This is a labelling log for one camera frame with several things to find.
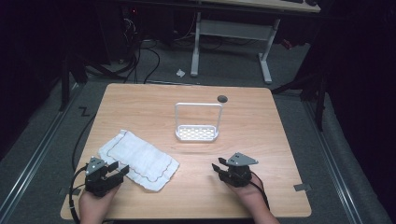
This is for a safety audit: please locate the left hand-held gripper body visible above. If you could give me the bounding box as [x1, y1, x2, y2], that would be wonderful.
[83, 156, 123, 198]

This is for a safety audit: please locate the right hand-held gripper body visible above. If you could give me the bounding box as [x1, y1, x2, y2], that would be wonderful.
[218, 151, 260, 189]

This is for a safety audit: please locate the person's right hand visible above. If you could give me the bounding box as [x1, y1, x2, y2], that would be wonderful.
[225, 181, 266, 209]

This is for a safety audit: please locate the person's left hand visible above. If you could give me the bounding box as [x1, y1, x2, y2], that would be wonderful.
[78, 183, 121, 224]

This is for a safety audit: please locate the white folded cloth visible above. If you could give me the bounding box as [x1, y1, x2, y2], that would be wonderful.
[97, 129, 181, 192]

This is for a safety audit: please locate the grey tape piece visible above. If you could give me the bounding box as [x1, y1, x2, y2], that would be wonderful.
[58, 186, 82, 197]
[292, 183, 313, 192]

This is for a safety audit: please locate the black metal stand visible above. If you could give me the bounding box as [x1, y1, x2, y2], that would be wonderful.
[270, 69, 330, 133]
[59, 54, 90, 112]

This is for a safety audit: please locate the white-framed wooden desk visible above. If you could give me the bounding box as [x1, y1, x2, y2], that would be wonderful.
[190, 0, 322, 86]

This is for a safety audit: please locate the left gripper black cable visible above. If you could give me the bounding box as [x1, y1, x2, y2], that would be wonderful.
[67, 164, 90, 224]

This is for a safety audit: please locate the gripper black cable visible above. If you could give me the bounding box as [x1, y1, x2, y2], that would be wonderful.
[249, 170, 271, 211]
[67, 164, 90, 224]

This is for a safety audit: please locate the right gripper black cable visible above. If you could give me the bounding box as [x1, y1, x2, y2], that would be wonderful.
[249, 170, 271, 211]

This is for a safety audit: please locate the white plastic rack with handle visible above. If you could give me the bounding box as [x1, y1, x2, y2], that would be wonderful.
[174, 102, 224, 143]

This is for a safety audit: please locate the black floor cable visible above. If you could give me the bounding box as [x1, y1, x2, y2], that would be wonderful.
[71, 112, 98, 173]

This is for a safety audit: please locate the metal floor rail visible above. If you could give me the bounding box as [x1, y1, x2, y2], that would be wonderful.
[0, 82, 82, 222]
[302, 100, 365, 224]

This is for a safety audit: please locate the bundle of black cables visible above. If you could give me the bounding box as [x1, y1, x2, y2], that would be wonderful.
[83, 17, 163, 86]

